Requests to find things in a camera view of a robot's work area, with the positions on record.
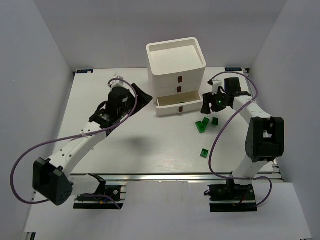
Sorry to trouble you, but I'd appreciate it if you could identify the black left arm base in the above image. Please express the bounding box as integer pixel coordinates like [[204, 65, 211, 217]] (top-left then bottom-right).
[[73, 174, 126, 210]]

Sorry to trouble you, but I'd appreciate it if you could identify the green square lego brick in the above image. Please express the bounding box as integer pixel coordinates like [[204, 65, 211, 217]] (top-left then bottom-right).
[[200, 148, 209, 158]]

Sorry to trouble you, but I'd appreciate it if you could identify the blue left corner label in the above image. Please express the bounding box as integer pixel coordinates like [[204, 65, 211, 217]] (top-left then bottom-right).
[[76, 69, 94, 74]]

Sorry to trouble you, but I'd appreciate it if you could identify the white bottom drawer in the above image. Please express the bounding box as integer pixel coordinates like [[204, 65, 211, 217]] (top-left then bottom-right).
[[155, 91, 203, 117]]

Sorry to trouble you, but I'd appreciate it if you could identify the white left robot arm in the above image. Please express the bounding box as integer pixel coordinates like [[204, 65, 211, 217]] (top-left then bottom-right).
[[32, 83, 153, 206]]

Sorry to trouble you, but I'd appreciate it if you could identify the blue right corner label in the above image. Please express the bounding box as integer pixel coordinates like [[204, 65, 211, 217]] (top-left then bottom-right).
[[224, 67, 243, 72]]

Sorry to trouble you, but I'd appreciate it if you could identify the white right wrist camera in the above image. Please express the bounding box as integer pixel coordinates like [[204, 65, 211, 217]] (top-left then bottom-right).
[[207, 78, 222, 95]]

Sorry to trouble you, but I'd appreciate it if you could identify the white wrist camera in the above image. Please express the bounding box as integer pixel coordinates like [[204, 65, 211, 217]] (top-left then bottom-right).
[[107, 75, 124, 89], [207, 78, 222, 95]]

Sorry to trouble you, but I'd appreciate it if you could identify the white three-drawer storage box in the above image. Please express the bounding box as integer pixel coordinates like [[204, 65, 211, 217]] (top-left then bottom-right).
[[146, 37, 207, 107]]

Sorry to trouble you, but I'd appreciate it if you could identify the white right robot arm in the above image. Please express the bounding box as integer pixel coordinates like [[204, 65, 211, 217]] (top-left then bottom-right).
[[200, 77, 285, 185]]

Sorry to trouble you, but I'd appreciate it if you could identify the blue corner label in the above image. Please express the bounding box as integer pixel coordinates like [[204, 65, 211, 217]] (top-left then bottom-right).
[[76, 69, 94, 74], [224, 67, 243, 72]]

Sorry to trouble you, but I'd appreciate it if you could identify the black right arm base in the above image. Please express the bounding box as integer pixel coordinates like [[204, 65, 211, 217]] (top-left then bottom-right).
[[203, 180, 258, 213]]

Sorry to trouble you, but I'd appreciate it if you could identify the green long lego brick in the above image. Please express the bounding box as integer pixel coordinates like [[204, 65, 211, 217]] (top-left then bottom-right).
[[201, 117, 210, 129]]

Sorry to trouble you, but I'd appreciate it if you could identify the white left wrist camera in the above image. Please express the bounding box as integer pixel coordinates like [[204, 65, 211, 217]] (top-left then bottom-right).
[[107, 75, 124, 89]]

